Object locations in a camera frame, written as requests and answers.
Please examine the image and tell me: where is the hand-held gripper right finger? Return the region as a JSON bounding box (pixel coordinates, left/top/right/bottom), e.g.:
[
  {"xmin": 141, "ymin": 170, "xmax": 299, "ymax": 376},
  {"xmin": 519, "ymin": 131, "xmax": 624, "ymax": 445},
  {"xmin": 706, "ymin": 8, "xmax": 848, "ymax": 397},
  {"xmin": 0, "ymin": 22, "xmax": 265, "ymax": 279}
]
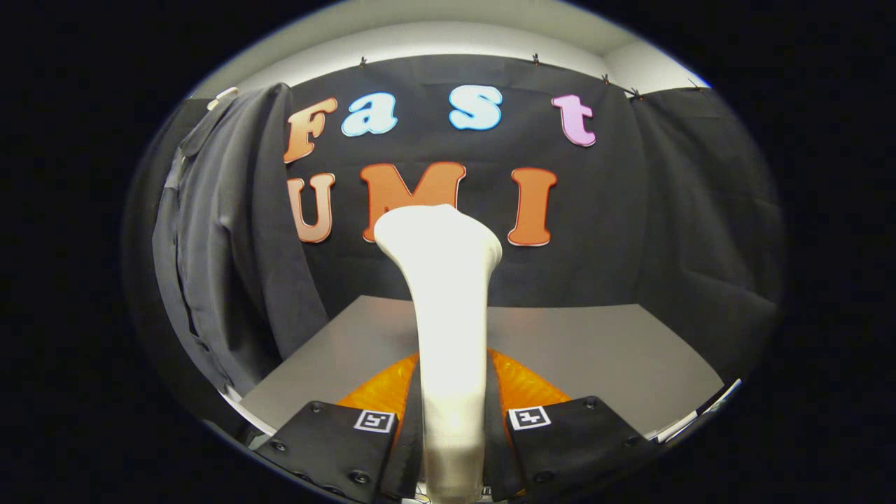
[{"xmin": 483, "ymin": 348, "xmax": 659, "ymax": 504}]

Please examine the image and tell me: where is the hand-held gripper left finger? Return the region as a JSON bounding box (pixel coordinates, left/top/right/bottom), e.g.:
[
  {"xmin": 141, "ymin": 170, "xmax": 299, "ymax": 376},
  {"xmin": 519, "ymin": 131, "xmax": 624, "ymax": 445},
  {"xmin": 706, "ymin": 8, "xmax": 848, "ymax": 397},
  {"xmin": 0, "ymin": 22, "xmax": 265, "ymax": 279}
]
[{"xmin": 253, "ymin": 350, "xmax": 426, "ymax": 504}]

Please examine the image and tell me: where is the white garment steamer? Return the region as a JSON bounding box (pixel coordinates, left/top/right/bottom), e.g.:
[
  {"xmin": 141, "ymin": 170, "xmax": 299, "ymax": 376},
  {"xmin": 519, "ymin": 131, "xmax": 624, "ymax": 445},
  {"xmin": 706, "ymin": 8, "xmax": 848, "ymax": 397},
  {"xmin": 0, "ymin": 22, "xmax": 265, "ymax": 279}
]
[{"xmin": 374, "ymin": 204, "xmax": 503, "ymax": 504}]

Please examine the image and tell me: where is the dark grey button shirt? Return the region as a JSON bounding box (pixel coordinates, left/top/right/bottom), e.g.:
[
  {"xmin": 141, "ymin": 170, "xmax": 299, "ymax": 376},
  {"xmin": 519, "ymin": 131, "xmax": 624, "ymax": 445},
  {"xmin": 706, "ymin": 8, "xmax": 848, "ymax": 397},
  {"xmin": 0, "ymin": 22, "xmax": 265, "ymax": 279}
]
[{"xmin": 153, "ymin": 83, "xmax": 330, "ymax": 396}]

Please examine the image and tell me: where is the grey drawer cabinet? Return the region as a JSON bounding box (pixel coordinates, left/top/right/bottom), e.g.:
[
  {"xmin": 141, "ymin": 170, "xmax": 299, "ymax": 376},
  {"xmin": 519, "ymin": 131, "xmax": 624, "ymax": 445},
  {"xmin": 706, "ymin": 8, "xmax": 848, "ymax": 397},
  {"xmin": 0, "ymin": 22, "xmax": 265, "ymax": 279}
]
[{"xmin": 239, "ymin": 295, "xmax": 743, "ymax": 443}]

